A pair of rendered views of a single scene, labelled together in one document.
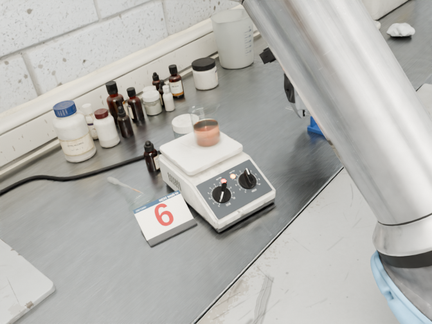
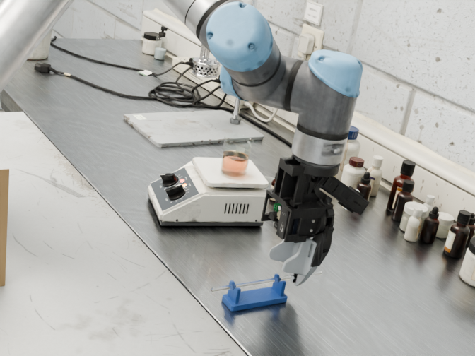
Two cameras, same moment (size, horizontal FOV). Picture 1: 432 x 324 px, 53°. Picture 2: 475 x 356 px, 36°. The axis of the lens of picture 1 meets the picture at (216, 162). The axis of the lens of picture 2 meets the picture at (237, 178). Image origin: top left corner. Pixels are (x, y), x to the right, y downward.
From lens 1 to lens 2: 1.51 m
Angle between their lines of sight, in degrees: 84
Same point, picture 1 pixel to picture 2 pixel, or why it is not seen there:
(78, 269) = (168, 154)
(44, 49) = (427, 100)
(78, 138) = not seen: hidden behind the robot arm
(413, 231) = not seen: outside the picture
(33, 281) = (169, 139)
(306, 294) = (50, 201)
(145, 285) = (127, 166)
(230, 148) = (210, 176)
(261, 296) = (69, 189)
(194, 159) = (210, 162)
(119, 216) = not seen: hidden behind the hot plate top
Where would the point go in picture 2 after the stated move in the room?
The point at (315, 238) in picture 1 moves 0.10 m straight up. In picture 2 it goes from (96, 224) to (100, 171)
